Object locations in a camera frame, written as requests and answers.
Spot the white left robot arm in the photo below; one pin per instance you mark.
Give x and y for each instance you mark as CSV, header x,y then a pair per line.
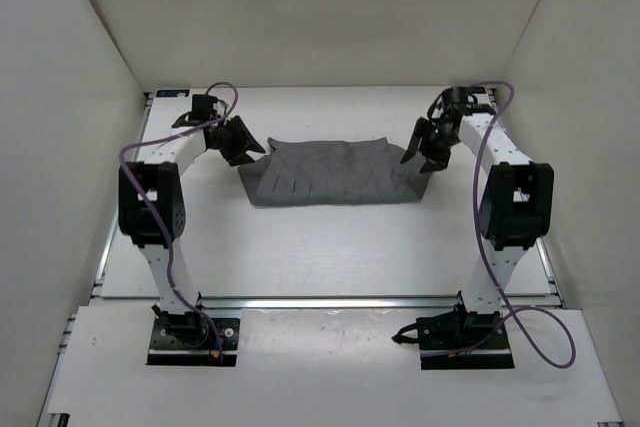
x,y
152,209

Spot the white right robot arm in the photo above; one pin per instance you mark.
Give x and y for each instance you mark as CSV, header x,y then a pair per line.
x,y
512,196

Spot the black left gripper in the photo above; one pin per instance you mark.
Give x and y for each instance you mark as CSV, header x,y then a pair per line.
x,y
244,142

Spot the blue label sticker left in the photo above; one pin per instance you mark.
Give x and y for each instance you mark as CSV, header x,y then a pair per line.
x,y
172,93

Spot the grey pleated skirt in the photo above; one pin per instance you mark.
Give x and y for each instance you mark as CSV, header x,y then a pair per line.
x,y
296,174

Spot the aluminium table front rail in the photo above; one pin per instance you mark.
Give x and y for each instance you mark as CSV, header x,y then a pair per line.
x,y
330,303

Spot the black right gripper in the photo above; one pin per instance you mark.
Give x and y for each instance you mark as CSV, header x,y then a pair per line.
x,y
434,161

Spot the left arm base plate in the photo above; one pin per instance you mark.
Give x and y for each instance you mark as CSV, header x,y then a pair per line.
x,y
187,340

